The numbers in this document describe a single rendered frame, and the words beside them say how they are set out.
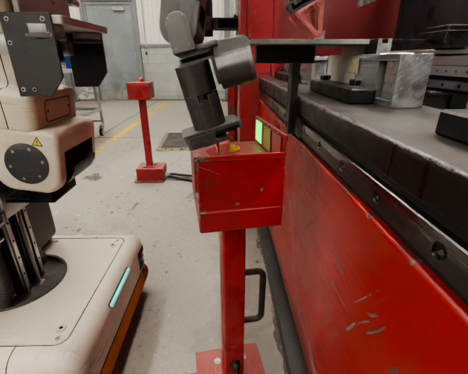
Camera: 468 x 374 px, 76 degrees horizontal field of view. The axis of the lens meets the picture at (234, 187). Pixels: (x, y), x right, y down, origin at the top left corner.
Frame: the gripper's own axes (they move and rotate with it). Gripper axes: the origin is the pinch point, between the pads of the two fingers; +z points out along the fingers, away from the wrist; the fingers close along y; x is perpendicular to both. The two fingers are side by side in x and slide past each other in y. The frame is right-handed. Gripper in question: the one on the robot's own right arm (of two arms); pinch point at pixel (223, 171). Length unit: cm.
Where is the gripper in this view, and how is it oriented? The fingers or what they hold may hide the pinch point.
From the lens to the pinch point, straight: 56.7
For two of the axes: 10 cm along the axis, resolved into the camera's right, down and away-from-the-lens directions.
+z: 2.5, 8.7, 4.2
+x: -2.0, -3.8, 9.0
